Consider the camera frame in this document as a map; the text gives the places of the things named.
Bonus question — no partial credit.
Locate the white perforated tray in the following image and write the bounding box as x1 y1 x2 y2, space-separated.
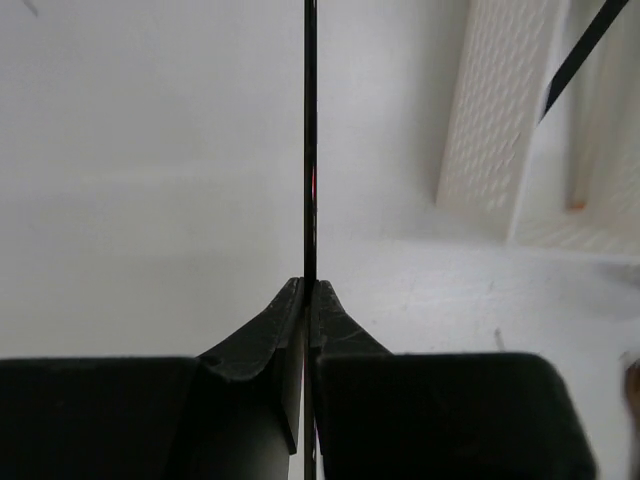
436 1 639 265

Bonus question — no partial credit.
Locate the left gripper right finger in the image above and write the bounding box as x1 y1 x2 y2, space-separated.
310 281 598 479

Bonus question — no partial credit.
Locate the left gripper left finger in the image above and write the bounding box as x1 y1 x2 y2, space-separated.
1 278 304 479

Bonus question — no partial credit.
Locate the black chopstick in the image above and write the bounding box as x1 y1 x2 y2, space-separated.
539 0 629 121
303 0 318 480

